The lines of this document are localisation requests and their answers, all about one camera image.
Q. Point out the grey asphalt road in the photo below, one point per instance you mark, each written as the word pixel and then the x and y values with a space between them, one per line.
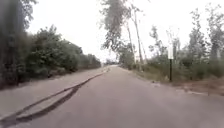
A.
pixel 120 100

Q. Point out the tall leaning tree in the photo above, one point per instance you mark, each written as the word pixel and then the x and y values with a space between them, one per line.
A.
pixel 115 23

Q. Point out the row of trees and bushes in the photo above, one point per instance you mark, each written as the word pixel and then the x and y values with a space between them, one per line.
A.
pixel 43 53

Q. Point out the dirt and grass verge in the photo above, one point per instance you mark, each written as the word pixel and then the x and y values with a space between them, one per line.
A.
pixel 196 85

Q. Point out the row of young trees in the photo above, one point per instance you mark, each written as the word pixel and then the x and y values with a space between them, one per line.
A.
pixel 200 50

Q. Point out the white sign on dark post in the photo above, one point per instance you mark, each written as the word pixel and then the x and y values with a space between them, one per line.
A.
pixel 170 60

